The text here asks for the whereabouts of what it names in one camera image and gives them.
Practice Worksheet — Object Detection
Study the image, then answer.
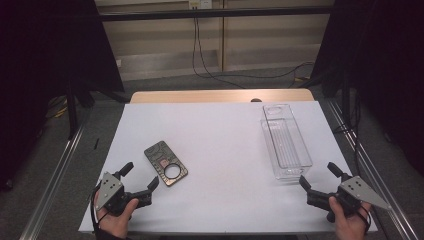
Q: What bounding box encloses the wooden table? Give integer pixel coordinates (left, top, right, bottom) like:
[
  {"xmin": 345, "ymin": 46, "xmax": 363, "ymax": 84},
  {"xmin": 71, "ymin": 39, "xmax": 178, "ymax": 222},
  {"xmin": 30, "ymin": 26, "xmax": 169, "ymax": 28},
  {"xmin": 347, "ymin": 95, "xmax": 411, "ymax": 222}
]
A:
[{"xmin": 129, "ymin": 88, "xmax": 316, "ymax": 105}]

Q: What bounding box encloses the black floor cable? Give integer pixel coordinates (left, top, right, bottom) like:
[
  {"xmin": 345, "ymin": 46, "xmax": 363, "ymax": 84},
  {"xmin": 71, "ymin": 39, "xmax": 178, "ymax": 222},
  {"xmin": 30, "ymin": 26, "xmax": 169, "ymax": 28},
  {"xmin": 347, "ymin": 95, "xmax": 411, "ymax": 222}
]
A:
[
  {"xmin": 195, "ymin": 17, "xmax": 315, "ymax": 81},
  {"xmin": 191, "ymin": 17, "xmax": 248, "ymax": 90}
]

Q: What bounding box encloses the black horizontal bar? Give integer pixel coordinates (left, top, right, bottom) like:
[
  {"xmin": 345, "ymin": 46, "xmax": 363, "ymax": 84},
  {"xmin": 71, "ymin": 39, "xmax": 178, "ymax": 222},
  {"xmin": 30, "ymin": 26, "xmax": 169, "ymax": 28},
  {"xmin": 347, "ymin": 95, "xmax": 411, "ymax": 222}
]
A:
[{"xmin": 98, "ymin": 5, "xmax": 336, "ymax": 23}]

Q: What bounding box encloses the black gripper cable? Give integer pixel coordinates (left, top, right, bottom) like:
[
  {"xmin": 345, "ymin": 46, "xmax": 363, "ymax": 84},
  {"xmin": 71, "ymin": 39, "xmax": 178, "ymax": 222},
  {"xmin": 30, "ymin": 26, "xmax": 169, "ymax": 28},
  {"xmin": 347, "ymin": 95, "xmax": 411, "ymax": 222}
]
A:
[
  {"xmin": 359, "ymin": 203, "xmax": 373, "ymax": 234},
  {"xmin": 89, "ymin": 184, "xmax": 103, "ymax": 235}
]

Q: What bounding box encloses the metal floor rail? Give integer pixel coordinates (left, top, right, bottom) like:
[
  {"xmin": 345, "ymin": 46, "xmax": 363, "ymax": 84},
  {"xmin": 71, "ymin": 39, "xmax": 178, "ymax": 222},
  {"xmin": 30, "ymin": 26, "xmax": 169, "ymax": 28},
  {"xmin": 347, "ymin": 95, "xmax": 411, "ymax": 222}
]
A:
[
  {"xmin": 323, "ymin": 97, "xmax": 422, "ymax": 240},
  {"xmin": 19, "ymin": 108, "xmax": 93, "ymax": 240}
]

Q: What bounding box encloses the person's left hand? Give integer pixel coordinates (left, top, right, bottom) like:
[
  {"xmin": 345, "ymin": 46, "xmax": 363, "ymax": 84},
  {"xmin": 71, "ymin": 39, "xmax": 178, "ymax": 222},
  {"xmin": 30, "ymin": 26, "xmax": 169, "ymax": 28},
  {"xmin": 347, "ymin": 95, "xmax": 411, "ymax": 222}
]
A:
[{"xmin": 93, "ymin": 193, "xmax": 140, "ymax": 240}]

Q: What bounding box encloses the clear plastic container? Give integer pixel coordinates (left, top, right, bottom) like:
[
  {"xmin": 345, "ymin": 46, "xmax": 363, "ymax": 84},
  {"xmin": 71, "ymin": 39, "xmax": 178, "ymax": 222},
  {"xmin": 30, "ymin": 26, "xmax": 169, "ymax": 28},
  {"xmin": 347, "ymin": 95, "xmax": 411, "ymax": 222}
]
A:
[{"xmin": 259, "ymin": 103, "xmax": 314, "ymax": 183}]

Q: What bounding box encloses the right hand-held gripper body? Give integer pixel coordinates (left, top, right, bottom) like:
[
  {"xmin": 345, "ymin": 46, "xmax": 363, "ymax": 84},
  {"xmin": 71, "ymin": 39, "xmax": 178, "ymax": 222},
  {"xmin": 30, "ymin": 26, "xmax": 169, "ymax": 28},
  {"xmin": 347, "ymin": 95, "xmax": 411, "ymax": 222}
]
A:
[{"xmin": 306, "ymin": 172, "xmax": 392, "ymax": 224}]

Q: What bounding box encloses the person's right hand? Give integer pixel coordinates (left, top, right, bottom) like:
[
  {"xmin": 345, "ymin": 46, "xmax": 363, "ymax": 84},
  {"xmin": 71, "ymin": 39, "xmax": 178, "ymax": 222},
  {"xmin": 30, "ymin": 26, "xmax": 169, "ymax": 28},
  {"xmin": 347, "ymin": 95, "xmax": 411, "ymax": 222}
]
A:
[{"xmin": 328, "ymin": 195, "xmax": 373, "ymax": 240}]

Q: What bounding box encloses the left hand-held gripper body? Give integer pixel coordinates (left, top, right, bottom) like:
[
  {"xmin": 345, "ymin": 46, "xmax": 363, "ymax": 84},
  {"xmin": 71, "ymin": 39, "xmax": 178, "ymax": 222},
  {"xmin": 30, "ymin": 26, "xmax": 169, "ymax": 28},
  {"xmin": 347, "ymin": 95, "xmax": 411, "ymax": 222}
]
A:
[{"xmin": 95, "ymin": 171, "xmax": 154, "ymax": 217}]

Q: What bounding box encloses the cartoon print phone case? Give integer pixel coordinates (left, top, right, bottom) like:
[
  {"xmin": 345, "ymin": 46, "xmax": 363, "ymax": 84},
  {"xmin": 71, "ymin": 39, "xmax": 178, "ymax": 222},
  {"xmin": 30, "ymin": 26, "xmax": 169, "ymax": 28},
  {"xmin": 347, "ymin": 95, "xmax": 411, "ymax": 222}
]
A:
[{"xmin": 143, "ymin": 140, "xmax": 189, "ymax": 188}]

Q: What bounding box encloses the white wall box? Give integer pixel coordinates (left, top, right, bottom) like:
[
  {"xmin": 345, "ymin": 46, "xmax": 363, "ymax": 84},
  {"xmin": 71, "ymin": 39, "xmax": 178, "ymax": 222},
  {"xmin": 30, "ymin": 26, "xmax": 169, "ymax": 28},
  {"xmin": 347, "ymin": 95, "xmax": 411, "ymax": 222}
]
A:
[{"xmin": 187, "ymin": 0, "xmax": 213, "ymax": 10}]

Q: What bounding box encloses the black stand post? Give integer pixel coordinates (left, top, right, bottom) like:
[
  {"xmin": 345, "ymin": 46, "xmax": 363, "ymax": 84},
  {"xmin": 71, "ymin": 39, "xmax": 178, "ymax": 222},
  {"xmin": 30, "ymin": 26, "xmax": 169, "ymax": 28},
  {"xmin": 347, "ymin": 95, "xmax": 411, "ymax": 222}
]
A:
[{"xmin": 65, "ymin": 78, "xmax": 80, "ymax": 140}]

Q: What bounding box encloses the yellow cable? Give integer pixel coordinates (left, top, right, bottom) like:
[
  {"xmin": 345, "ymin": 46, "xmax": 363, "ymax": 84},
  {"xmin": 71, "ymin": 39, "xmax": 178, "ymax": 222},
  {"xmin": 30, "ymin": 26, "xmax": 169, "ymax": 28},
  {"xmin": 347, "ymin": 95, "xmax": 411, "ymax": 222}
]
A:
[{"xmin": 48, "ymin": 95, "xmax": 73, "ymax": 120}]

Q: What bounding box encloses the dark curtain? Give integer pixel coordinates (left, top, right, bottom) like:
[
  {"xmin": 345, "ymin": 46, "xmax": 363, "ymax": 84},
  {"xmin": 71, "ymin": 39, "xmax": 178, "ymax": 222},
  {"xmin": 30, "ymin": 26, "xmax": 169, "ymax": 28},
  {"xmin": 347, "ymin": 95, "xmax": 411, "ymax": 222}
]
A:
[
  {"xmin": 310, "ymin": 0, "xmax": 424, "ymax": 176},
  {"xmin": 0, "ymin": 0, "xmax": 126, "ymax": 193}
]

